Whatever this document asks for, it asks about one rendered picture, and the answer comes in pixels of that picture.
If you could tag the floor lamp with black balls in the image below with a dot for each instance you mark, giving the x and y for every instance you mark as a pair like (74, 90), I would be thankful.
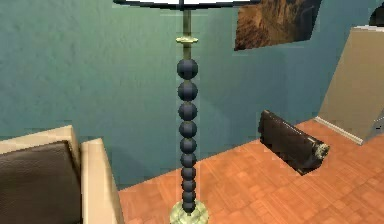
(187, 90)

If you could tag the cream armchair with brown cushion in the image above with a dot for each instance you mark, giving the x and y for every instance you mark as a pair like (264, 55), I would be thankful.
(40, 180)

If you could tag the brown framed wall picture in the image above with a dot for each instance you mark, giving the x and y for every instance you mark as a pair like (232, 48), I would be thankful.
(273, 21)

